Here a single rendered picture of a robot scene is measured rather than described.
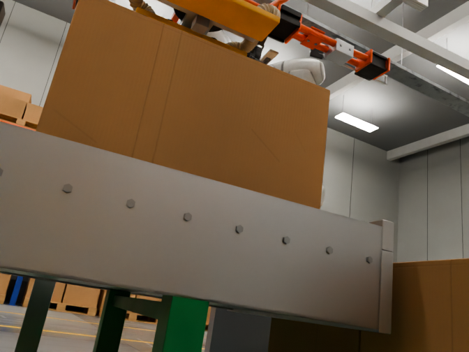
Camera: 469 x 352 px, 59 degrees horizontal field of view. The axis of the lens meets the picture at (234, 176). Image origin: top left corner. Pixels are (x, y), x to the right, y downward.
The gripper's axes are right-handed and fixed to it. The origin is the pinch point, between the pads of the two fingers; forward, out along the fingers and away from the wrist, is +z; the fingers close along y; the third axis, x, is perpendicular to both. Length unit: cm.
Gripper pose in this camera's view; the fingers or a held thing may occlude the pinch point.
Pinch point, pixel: (275, 35)
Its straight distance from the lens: 141.3
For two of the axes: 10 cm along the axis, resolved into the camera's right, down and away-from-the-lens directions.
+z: 4.2, -2.3, -8.8
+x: -8.9, -2.6, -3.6
